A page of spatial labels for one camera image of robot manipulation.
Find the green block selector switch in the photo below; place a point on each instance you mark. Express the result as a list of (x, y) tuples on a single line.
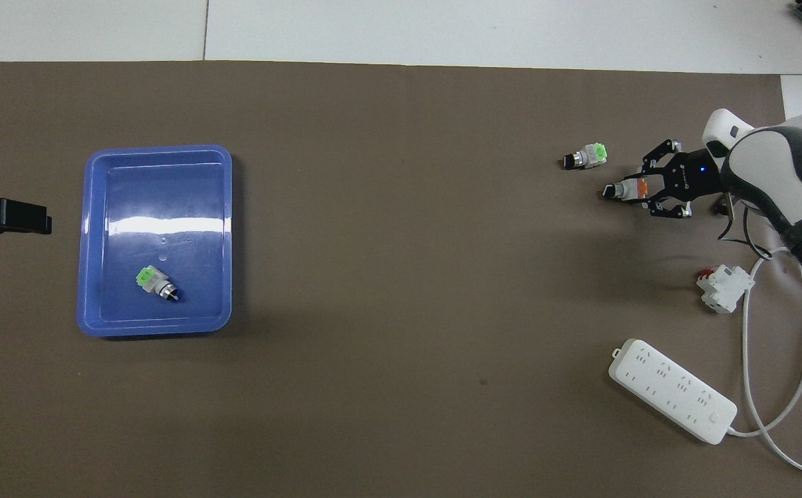
[(148, 279), (591, 155)]

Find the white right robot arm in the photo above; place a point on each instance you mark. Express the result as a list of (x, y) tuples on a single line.
[(774, 173)]

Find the white power strip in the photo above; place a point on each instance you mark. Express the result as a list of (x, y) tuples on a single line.
[(670, 391)]

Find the orange block selector switch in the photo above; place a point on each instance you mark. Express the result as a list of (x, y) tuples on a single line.
[(630, 188)]

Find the white red circuit breaker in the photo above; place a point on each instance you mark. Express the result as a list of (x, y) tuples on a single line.
[(726, 287)]

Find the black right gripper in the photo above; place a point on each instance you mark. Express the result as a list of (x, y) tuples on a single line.
[(702, 176)]

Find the brown table mat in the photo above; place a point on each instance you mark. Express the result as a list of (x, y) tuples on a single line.
[(401, 277)]

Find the blue plastic tray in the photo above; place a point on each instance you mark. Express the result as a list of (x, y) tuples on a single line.
[(131, 207)]

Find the small black terminal block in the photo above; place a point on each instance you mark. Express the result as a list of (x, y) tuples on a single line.
[(722, 205)]

